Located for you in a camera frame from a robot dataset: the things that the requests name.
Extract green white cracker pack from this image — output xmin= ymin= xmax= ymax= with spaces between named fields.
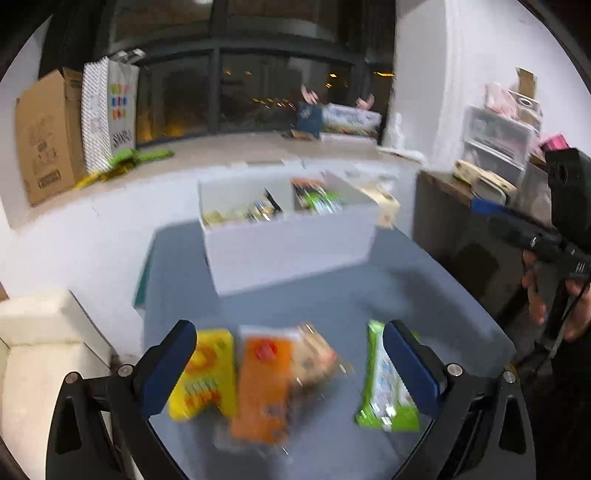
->
xmin=355 ymin=320 xmax=421 ymax=433

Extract yellow snack packet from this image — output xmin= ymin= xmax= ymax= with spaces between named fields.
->
xmin=167 ymin=329 xmax=238 ymax=422

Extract orange cake pack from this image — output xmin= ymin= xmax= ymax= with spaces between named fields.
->
xmin=230 ymin=326 xmax=301 ymax=445

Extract brown white snack bag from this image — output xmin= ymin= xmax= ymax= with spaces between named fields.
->
xmin=290 ymin=178 xmax=325 ymax=210

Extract person's right hand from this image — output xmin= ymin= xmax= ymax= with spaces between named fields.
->
xmin=521 ymin=250 xmax=591 ymax=342

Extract wooden side shelf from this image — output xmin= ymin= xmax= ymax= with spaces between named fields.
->
xmin=413 ymin=170 xmax=509 ymax=261

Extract clear plastic drawer unit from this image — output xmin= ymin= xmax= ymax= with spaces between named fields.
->
xmin=462 ymin=106 xmax=537 ymax=187

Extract grey table cloth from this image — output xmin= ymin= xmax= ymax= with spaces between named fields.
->
xmin=144 ymin=223 xmax=515 ymax=479

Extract yellow tissue pack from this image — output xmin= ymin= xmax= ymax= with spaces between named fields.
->
xmin=358 ymin=183 xmax=401 ymax=230

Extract pink gift box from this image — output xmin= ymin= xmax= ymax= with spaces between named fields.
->
xmin=539 ymin=134 xmax=570 ymax=153

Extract white plastic bottle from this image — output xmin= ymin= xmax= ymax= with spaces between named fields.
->
xmin=384 ymin=112 xmax=406 ymax=150

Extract white leather sofa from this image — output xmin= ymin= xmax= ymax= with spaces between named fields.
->
xmin=1 ymin=290 xmax=114 ymax=479

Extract small brown open carton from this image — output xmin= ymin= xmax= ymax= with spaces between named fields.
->
xmin=516 ymin=68 xmax=537 ymax=99

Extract white cardboard organizer box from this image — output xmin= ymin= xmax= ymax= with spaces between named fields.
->
xmin=197 ymin=168 xmax=380 ymax=295

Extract printed landscape tissue box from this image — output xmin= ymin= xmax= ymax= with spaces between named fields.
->
xmin=295 ymin=102 xmax=382 ymax=139

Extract dark wrapper on sill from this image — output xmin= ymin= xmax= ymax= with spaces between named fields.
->
xmin=290 ymin=129 xmax=315 ymax=141

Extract green snack packets on sill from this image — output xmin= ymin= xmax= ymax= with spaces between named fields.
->
xmin=74 ymin=149 xmax=174 ymax=190

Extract brown cardboard box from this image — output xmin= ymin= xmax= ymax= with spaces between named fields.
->
xmin=15 ymin=68 xmax=86 ymax=206

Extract white SANFU shopping bag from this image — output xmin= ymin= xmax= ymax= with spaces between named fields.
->
xmin=81 ymin=57 xmax=139 ymax=174

